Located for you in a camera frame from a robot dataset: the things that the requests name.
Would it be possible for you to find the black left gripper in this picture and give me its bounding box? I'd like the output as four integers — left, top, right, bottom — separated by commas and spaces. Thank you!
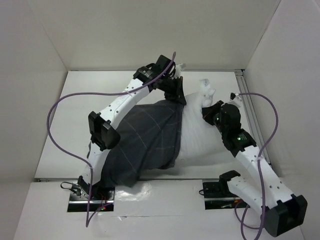
158, 75, 186, 105

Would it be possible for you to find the dark grey checked pillowcase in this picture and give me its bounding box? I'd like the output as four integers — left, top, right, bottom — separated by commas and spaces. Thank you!
97, 100, 184, 188

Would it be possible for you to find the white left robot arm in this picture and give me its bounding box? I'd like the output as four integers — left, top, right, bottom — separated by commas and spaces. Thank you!
77, 55, 187, 200

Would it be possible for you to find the aluminium frame rail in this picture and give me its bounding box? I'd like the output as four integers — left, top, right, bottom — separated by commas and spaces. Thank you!
234, 68, 272, 166

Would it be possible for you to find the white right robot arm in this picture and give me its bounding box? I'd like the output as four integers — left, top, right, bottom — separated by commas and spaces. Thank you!
202, 101, 308, 237

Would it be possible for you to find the white pillow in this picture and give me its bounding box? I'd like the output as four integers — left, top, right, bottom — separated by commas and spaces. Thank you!
174, 79, 231, 169

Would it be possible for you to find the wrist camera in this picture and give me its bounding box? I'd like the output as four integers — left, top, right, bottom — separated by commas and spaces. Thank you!
174, 63, 186, 78
228, 92, 243, 108

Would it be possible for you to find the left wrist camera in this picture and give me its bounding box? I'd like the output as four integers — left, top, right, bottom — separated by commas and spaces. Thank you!
174, 63, 186, 78

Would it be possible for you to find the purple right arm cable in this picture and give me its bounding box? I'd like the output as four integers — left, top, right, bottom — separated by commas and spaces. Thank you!
234, 92, 279, 237

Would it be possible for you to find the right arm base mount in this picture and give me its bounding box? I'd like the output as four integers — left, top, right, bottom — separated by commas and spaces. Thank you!
198, 181, 246, 210

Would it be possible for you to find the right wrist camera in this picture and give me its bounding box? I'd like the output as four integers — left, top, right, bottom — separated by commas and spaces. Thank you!
228, 92, 243, 108

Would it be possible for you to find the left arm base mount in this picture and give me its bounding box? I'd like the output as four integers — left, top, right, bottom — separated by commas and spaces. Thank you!
60, 181, 115, 213

